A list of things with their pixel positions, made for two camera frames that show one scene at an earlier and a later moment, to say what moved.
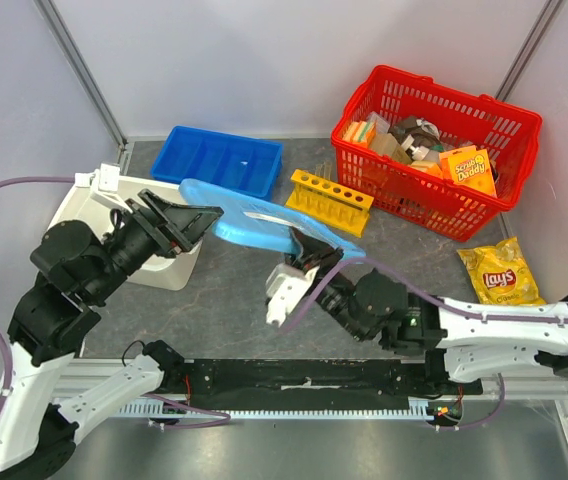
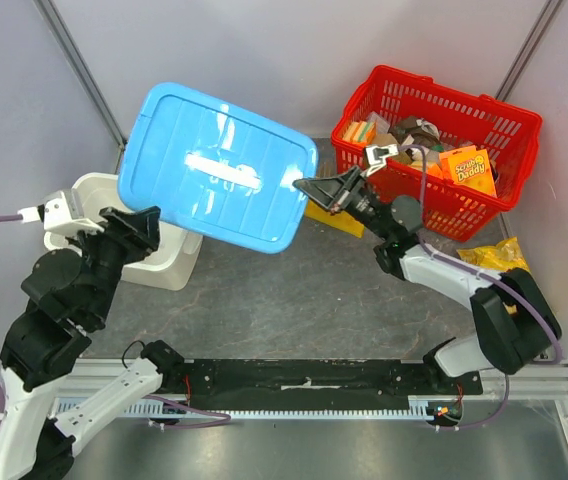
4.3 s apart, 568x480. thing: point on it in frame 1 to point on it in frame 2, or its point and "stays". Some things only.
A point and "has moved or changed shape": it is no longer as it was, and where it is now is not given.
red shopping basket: [434, 156] stays
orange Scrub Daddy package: [470, 168] stays
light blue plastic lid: [249, 220] has moved or changed shape
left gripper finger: [184, 224] to [146, 225]
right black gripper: [317, 259] to [346, 192]
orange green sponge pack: [363, 132] stays
